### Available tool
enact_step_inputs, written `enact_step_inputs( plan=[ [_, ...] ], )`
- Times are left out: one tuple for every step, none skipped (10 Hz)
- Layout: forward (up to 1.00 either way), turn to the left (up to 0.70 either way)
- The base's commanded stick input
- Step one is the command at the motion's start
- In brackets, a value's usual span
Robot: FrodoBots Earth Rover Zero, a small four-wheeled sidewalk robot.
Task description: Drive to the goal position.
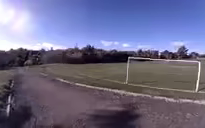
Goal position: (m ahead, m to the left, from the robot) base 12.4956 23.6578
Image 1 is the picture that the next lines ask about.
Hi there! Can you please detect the green grass field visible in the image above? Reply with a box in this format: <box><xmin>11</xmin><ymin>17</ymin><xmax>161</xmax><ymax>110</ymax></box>
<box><xmin>29</xmin><ymin>59</ymin><xmax>205</xmax><ymax>103</ymax></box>

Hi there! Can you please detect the row of dark trees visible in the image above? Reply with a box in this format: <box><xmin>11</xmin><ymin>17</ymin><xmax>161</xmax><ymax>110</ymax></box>
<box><xmin>0</xmin><ymin>44</ymin><xmax>205</xmax><ymax>70</ymax></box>

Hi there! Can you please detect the white football goal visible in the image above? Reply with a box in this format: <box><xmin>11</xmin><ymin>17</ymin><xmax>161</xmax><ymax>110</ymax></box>
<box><xmin>124</xmin><ymin>56</ymin><xmax>202</xmax><ymax>93</ymax></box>

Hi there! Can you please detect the pale kerb strip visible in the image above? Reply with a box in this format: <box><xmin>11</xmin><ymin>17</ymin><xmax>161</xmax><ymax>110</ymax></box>
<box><xmin>39</xmin><ymin>72</ymin><xmax>205</xmax><ymax>106</ymax></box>

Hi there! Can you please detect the brown dirt track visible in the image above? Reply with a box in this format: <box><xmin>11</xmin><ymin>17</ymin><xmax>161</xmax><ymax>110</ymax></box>
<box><xmin>0</xmin><ymin>66</ymin><xmax>205</xmax><ymax>128</ymax></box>

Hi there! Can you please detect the white painted field line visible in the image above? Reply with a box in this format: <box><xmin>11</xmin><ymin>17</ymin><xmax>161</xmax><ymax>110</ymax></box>
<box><xmin>77</xmin><ymin>73</ymin><xmax>205</xmax><ymax>95</ymax></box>

